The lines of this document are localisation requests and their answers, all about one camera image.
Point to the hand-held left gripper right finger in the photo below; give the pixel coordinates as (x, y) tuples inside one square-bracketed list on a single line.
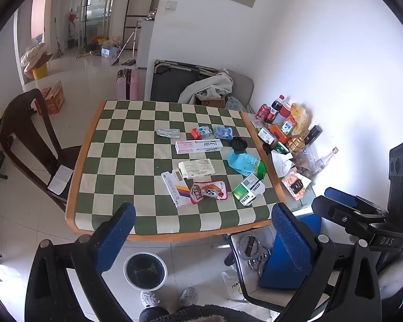
[(292, 238)]

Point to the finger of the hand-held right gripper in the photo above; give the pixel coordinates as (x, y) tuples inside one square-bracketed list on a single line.
[(335, 213), (339, 195)]

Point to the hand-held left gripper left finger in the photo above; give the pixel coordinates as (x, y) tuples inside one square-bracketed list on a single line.
[(117, 234)]

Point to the white trash bin black liner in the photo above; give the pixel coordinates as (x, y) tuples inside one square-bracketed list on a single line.
[(144, 271)]

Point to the black plastic cup lid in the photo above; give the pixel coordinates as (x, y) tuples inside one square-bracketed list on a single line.
[(239, 144)]

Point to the clear foil blister pack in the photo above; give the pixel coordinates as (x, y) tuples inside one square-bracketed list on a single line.
[(167, 132)]

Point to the round metal disc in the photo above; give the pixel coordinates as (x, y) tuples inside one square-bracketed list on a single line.
[(250, 243), (263, 261)]

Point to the clear glass bottle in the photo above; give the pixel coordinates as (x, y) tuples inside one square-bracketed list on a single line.
[(325, 161)]

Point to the orange white snack packet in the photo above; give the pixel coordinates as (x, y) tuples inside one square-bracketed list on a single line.
[(295, 186)]

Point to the white crumpled paper bag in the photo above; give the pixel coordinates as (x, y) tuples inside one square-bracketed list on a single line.
[(282, 164)]

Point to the green white cigarette box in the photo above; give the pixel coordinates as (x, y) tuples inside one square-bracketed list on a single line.
[(247, 191)]

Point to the black box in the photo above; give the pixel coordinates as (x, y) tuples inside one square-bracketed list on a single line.
[(314, 133)]

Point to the gold ornament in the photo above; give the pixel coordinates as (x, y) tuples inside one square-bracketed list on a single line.
[(295, 143)]

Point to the flat white striped box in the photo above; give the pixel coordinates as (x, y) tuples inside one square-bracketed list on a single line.
[(173, 186)]

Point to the wooden table with checkered cloth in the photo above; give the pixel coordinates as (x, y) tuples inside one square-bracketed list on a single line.
[(121, 161)]

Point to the clear printed plastic bag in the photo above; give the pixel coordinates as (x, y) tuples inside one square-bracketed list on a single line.
[(233, 285)]

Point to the white paper sheet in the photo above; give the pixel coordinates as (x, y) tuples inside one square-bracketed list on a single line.
[(60, 179)]

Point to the orange blue snack packet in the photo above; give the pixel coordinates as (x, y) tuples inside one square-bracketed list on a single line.
[(288, 126)]

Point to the yellow snack bag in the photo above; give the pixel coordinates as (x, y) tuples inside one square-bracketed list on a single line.
[(300, 117)]

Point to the orange box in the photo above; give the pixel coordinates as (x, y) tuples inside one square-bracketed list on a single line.
[(278, 131)]

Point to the blue green plastic bag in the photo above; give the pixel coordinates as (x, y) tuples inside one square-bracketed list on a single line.
[(243, 162)]

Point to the white box green print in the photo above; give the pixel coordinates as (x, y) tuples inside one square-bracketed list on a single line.
[(267, 136)]

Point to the red snack wrapper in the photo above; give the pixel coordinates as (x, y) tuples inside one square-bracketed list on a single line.
[(205, 191)]

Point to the white medicine box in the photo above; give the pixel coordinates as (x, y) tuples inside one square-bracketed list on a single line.
[(196, 168)]

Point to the cola bottle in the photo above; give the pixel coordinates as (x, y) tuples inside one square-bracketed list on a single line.
[(276, 109)]

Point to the person's dark fuzzy legs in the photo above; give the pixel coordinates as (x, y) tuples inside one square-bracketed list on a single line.
[(188, 315)]

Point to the printed paper packet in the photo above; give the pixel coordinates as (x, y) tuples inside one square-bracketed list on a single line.
[(257, 124)]

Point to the red packages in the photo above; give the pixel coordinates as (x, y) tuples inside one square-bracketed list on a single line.
[(262, 111)]

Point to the white pink toothpaste box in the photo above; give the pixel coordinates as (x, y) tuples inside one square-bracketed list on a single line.
[(198, 146)]

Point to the blue white plastic wrapper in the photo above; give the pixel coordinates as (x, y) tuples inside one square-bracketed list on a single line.
[(223, 132)]

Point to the small blue red milk carton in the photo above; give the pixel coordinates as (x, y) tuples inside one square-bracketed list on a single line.
[(203, 131)]

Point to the dark wooden chair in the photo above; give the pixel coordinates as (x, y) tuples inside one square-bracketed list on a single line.
[(23, 130)]

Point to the grey chair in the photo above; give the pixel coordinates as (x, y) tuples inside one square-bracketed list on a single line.
[(243, 85)]

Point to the red cardboard box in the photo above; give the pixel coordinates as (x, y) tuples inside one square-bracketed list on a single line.
[(55, 99)]

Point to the pink suitcase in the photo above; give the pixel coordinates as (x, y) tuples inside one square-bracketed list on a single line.
[(131, 85)]

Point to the brown cardboard box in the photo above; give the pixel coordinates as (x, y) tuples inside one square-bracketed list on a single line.
[(215, 102)]

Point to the dark folding bed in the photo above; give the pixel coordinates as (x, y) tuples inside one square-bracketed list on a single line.
[(168, 84)]

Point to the white cloth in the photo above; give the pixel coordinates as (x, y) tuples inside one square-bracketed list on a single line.
[(211, 85)]

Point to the dustpan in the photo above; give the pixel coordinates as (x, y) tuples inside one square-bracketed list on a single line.
[(129, 62)]

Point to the yellow bin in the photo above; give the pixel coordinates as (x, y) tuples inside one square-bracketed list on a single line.
[(40, 72)]

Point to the pack of water bottles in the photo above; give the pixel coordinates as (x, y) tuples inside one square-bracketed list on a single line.
[(109, 52)]

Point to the broom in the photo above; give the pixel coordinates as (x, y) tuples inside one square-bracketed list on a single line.
[(124, 47)]

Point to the white appliance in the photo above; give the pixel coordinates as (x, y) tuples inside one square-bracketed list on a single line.
[(144, 47)]

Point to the white bedding bundle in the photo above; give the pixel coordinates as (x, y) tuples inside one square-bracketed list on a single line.
[(33, 55)]

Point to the mop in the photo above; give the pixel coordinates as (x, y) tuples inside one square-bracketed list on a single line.
[(57, 40)]

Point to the black coat rack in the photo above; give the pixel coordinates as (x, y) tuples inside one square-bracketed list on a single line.
[(85, 23)]

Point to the white light switch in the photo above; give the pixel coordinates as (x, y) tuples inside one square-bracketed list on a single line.
[(171, 5)]

